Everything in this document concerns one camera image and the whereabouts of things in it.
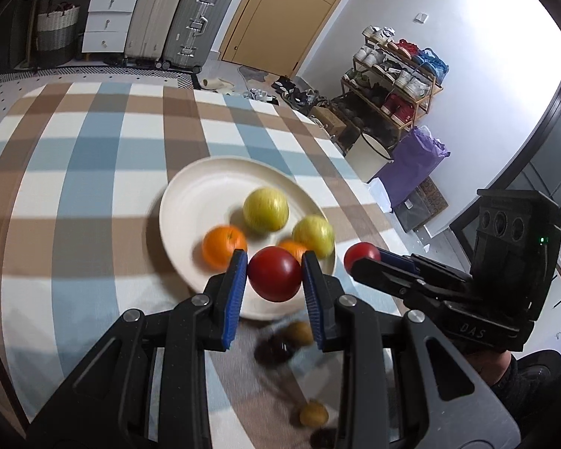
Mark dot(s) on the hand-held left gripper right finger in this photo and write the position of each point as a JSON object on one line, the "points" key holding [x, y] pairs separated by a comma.
{"points": [[313, 299]]}

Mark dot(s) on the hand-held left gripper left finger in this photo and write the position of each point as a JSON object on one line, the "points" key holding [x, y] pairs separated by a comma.
{"points": [[231, 299]]}

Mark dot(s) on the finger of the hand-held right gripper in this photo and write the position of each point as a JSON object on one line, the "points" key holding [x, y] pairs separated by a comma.
{"points": [[402, 285], [399, 258]]}

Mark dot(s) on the red tomato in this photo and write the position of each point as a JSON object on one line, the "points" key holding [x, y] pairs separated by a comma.
{"points": [[360, 252], [275, 273]]}

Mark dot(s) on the orange tangerine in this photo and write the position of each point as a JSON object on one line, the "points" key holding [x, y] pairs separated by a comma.
{"points": [[292, 248], [222, 248]]}

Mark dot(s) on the green apple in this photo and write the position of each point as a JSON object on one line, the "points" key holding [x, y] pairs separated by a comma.
{"points": [[314, 235], [265, 209]]}

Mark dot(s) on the cream round plate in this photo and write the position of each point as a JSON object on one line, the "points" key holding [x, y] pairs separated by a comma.
{"points": [[191, 206]]}

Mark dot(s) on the person's right forearm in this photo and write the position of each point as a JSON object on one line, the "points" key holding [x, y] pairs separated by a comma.
{"points": [[528, 383]]}

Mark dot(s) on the person's right hand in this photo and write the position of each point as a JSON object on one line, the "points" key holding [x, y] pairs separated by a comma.
{"points": [[488, 367]]}

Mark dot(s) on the small brown longan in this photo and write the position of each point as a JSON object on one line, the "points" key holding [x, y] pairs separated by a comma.
{"points": [[314, 415], [299, 333]]}

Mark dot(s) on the white plastic bag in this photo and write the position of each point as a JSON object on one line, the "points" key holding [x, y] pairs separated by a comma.
{"points": [[381, 196]]}

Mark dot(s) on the dark purple plum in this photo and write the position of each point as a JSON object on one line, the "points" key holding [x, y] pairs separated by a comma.
{"points": [[271, 351], [322, 438]]}

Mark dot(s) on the brown patterned mat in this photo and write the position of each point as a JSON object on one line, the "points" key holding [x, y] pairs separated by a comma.
{"points": [[434, 194]]}

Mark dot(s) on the purple bag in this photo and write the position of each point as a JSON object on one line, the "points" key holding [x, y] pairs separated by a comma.
{"points": [[416, 163]]}

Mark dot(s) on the cream trash bin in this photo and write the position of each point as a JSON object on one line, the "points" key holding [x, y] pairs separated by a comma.
{"points": [[367, 159]]}

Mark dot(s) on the brown cardboard box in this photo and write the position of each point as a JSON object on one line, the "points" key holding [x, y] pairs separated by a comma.
{"points": [[327, 120]]}

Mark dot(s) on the wooden shoe rack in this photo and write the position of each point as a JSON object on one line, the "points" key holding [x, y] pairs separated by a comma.
{"points": [[430, 103]]}

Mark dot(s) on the group of racked sneakers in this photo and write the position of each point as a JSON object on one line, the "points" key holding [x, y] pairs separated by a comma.
{"points": [[402, 75]]}

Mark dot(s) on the checkered tablecloth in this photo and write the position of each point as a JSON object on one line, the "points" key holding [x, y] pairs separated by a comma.
{"points": [[98, 173]]}

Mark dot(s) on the group of scattered shoes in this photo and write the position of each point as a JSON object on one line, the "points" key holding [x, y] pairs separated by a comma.
{"points": [[294, 93]]}

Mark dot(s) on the grey door mat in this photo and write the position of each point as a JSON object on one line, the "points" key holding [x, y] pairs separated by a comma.
{"points": [[255, 75]]}

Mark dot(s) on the tan wooden door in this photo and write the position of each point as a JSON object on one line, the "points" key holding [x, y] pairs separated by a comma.
{"points": [[285, 18]]}

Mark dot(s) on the silver hard suitcase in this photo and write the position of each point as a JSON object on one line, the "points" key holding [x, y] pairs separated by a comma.
{"points": [[196, 23]]}

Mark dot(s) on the beige hard suitcase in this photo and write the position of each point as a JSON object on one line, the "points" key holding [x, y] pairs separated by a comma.
{"points": [[154, 14]]}

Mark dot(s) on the white drawer cabinet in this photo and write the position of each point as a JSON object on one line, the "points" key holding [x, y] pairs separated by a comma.
{"points": [[110, 21]]}

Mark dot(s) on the woven grey white basket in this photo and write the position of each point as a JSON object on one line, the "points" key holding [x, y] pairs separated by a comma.
{"points": [[58, 28]]}

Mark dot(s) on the white wall switch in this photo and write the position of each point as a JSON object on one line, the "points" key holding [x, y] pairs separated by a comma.
{"points": [[420, 17]]}

